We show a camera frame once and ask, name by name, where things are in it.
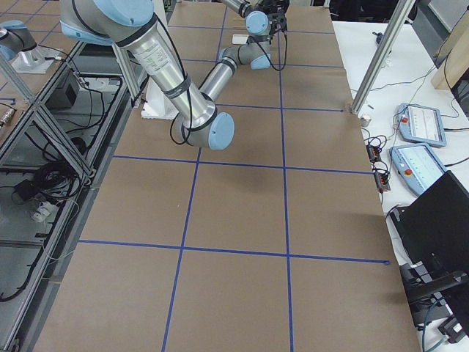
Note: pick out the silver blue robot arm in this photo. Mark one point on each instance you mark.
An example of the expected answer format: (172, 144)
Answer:
(256, 21)
(134, 26)

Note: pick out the white towel rack with wooden bars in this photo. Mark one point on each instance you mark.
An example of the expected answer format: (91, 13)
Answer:
(241, 33)

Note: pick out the near teach pendant tablet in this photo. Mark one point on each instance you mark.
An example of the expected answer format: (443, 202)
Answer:
(418, 166)

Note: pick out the teach pendant tablet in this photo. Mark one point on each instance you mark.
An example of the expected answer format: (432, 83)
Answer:
(418, 166)
(418, 123)

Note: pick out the far teach pendant tablet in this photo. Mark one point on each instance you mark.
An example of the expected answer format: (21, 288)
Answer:
(418, 123)

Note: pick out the black laptop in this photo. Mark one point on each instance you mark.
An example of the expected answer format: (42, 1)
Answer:
(434, 228)

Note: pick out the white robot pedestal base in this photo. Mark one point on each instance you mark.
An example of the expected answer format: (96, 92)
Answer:
(156, 104)

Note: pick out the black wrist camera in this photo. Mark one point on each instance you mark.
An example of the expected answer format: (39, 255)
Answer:
(278, 11)

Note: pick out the aluminium frame post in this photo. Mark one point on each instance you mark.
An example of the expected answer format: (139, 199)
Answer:
(391, 32)

